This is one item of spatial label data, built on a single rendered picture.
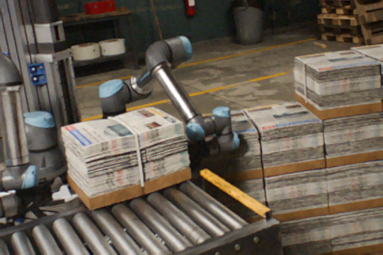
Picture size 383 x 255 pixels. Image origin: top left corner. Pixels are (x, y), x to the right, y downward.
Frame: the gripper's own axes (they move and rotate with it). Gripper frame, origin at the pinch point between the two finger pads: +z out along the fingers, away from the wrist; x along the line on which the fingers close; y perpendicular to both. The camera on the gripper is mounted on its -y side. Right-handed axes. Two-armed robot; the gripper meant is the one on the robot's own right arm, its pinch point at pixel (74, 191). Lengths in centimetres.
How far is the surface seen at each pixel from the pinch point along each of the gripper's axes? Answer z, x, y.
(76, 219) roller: -5.0, -21.2, -1.1
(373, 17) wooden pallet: 553, 423, -31
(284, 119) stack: 100, 6, 3
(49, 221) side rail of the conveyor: -12.9, -17.9, -0.5
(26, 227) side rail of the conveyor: -20.0, -17.1, -0.3
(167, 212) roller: 20.9, -37.6, -1.5
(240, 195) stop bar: 43, -48, 1
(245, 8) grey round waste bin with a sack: 443, 605, -5
